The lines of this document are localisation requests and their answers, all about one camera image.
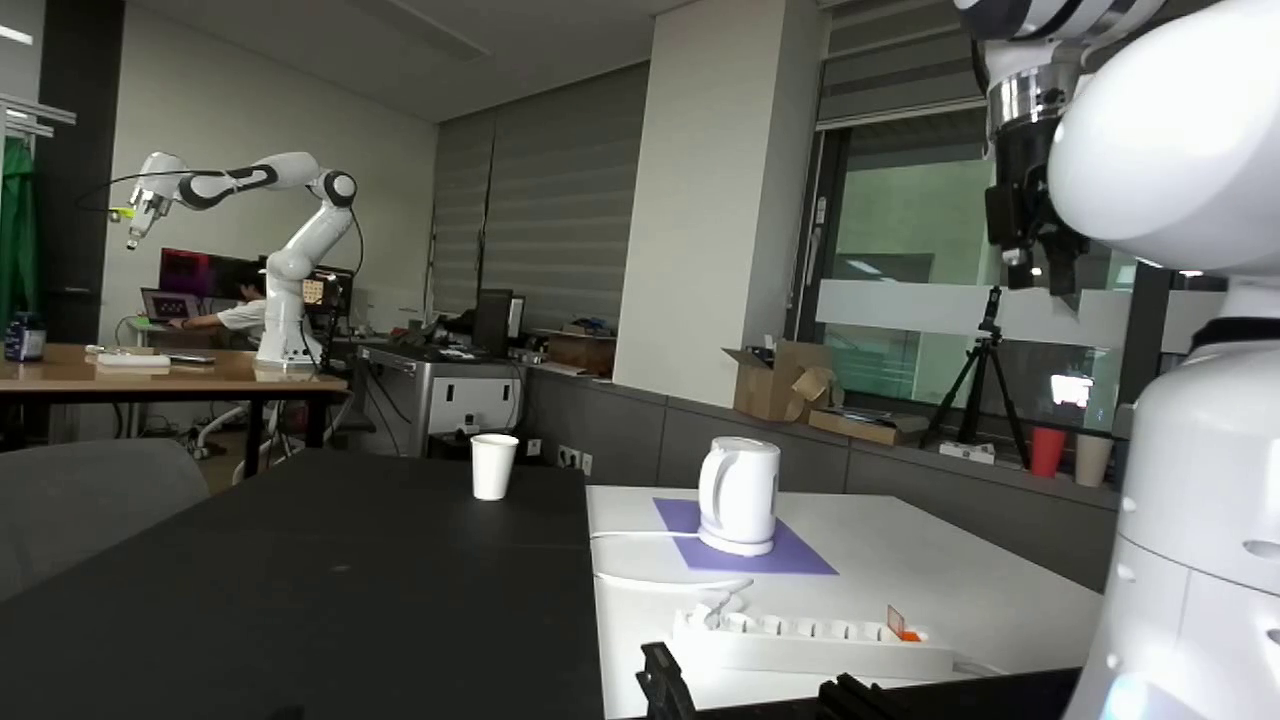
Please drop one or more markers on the green cloth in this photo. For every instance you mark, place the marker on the green cloth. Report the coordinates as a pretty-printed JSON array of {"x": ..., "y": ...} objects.
[{"x": 16, "y": 226}]

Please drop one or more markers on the beige paper cup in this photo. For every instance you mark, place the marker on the beige paper cup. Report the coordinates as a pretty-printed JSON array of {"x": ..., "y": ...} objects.
[{"x": 1095, "y": 463}]

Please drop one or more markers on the black camera tripod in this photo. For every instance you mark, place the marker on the black camera tripod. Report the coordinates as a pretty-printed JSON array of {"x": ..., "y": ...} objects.
[{"x": 985, "y": 364}]

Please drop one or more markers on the open cardboard box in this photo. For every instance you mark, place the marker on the open cardboard box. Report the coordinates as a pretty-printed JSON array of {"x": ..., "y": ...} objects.
[{"x": 783, "y": 384}]

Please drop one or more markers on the flat cardboard box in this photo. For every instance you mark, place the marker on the flat cardboard box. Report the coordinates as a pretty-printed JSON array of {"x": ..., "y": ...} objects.
[{"x": 854, "y": 427}]

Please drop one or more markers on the black table clamp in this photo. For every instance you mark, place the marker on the black table clamp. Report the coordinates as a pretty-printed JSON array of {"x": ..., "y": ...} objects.
[
  {"x": 666, "y": 682},
  {"x": 860, "y": 697}
]

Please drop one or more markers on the grey window blind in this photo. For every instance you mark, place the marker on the grey window blind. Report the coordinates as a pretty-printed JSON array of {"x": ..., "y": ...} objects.
[
  {"x": 895, "y": 66},
  {"x": 560, "y": 200}
]

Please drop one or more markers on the red cup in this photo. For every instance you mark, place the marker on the red cup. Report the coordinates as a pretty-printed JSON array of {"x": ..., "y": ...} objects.
[{"x": 1044, "y": 455}]

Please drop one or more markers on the white power strip orange switch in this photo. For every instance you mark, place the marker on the white power strip orange switch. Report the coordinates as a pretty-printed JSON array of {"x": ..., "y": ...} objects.
[{"x": 800, "y": 624}]

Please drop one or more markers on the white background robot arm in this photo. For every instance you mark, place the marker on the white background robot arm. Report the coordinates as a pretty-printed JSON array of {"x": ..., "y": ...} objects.
[{"x": 286, "y": 265}]

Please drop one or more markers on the wooden desk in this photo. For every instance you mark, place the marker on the wooden desk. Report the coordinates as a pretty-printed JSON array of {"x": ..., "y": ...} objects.
[{"x": 163, "y": 376}]

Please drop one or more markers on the white wall outlet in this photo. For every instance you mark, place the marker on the white wall outlet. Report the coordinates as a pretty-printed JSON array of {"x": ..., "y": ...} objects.
[{"x": 574, "y": 459}]

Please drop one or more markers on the purple mat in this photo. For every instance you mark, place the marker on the purple mat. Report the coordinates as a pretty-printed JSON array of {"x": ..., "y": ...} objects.
[{"x": 800, "y": 555}]

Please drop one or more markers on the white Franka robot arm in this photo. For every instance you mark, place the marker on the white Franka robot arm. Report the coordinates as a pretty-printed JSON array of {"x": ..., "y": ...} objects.
[{"x": 1202, "y": 466}]

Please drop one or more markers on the computer monitor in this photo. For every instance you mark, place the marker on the computer monitor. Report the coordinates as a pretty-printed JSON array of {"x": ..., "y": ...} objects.
[{"x": 184, "y": 275}]

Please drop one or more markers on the white paper cup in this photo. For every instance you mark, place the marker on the white paper cup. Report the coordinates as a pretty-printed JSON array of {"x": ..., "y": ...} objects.
[{"x": 493, "y": 466}]

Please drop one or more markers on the white cabinet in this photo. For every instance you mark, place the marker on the white cabinet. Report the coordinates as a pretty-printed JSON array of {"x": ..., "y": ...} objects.
[{"x": 454, "y": 394}]

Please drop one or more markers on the white electric kettle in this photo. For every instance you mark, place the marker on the white electric kettle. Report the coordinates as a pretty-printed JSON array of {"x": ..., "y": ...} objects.
[{"x": 738, "y": 495}]

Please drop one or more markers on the grey chair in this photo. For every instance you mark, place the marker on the grey chair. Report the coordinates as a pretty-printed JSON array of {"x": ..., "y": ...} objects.
[{"x": 80, "y": 512}]

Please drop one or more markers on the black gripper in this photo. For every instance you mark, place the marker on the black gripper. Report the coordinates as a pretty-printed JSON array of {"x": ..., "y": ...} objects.
[{"x": 1026, "y": 182}]

